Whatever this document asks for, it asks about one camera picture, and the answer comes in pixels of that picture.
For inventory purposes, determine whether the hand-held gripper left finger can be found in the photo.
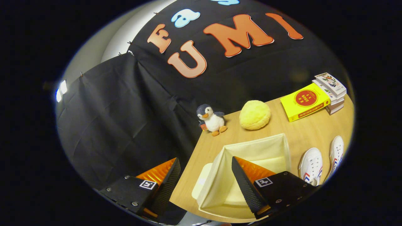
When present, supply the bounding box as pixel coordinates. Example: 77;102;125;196
99;158;182;220

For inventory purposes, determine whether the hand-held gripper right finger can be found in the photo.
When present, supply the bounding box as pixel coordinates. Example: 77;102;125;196
231;156;318;219

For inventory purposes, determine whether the cream storage box lid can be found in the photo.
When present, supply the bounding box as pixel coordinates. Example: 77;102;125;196
191;163;214;200

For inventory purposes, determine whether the cream fabric storage box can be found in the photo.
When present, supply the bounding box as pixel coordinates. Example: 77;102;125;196
196;133;292;219

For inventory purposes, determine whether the white canvas shoe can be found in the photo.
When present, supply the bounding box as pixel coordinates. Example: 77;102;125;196
298;148;323;186
323;136;345;182

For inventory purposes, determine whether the yellow round plush bun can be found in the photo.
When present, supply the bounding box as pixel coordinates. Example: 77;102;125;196
239;100;271;131

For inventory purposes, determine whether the penguin plush toy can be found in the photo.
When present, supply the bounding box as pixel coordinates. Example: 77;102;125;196
196;104;228;137

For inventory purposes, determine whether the black backdrop cloth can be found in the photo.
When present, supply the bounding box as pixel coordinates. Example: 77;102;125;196
57;0;349;225

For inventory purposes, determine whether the yellow book with red circle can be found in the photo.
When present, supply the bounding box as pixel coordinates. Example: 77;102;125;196
280;83;331;122

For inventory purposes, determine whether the brown cover book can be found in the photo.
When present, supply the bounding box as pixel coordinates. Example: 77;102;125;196
325;102;345;115

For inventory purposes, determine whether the white book with plant print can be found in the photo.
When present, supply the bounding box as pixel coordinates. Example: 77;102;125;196
312;79;345;105

